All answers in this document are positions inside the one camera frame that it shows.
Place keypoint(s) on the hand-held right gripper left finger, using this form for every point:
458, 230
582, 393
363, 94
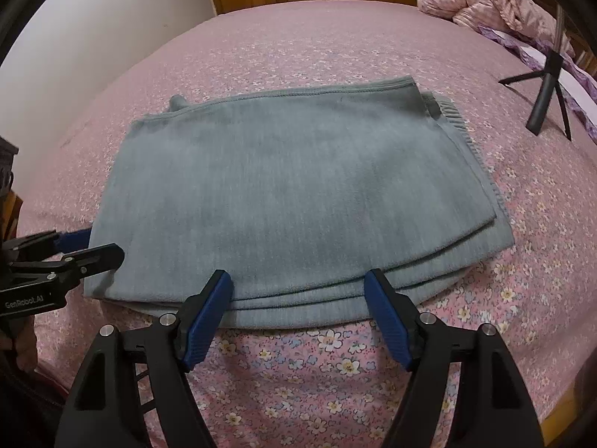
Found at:
205, 317

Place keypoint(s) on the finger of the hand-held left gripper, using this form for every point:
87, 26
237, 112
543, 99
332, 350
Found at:
72, 241
93, 256

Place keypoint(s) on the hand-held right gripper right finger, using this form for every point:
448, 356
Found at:
389, 322

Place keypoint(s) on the grey-green pants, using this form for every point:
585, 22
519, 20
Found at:
289, 186

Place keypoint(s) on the wooden nightstand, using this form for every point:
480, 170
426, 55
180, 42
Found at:
10, 214

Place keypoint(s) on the black tripod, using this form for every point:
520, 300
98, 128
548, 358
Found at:
543, 98

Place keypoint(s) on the pink floral bed sheet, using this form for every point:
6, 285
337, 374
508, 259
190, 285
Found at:
326, 42

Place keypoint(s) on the purple patterned pillow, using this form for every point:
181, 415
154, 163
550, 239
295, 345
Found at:
527, 49

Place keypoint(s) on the wooden headboard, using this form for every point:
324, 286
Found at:
580, 49

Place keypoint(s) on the pink checked quilt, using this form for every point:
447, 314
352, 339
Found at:
480, 0

